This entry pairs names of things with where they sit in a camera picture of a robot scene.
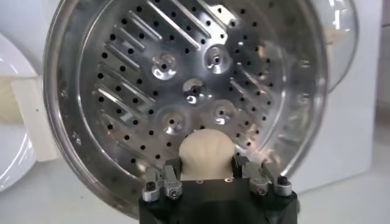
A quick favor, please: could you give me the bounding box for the stainless steel steamer basket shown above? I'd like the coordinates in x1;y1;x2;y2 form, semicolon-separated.
42;0;330;219

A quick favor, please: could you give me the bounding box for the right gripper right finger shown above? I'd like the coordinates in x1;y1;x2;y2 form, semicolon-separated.
232;155;293;197

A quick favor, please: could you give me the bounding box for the white round plate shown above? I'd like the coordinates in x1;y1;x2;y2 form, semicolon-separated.
0;32;39;192

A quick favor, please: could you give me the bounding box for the glass lid with cream handle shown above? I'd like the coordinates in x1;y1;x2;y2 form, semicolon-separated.
316;0;360;93

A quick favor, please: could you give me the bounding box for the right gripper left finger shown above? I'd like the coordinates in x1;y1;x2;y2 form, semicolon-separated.
142;157;183;202

